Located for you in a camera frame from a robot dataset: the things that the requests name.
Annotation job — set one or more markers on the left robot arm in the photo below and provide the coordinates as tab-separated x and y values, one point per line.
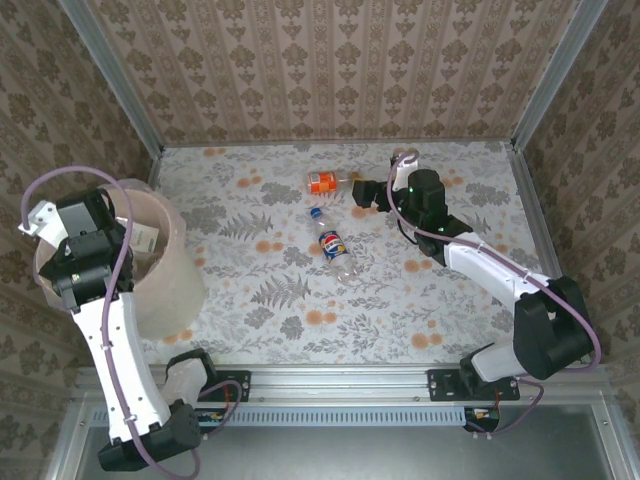
120	360

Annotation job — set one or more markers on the orange label bottle brown cap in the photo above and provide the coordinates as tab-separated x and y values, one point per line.
322	182

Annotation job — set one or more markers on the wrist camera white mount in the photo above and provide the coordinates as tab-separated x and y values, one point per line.
40	217
404	175

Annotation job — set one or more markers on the white green label clear bottle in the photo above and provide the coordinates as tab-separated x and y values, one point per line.
145	240

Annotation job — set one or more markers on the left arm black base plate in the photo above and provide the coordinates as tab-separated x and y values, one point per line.
237	385

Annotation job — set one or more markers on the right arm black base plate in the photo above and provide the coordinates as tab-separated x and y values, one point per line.
445	385

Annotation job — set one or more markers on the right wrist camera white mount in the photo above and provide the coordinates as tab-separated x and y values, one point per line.
404	175

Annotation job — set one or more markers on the long aluminium mounting rail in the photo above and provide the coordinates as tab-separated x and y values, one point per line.
340	382

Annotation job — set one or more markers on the pepsi bottle blue cap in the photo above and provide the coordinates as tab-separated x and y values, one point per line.
332	247

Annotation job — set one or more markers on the aluminium frame post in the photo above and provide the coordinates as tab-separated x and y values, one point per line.
557	75
114	80

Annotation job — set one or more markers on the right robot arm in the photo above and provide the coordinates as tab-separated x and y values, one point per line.
490	270

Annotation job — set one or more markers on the grey metal panel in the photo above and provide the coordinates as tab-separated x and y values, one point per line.
350	455

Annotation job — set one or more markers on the pink plastic bin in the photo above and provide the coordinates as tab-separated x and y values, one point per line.
170	280

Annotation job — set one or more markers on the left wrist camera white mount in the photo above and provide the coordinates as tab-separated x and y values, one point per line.
40	217

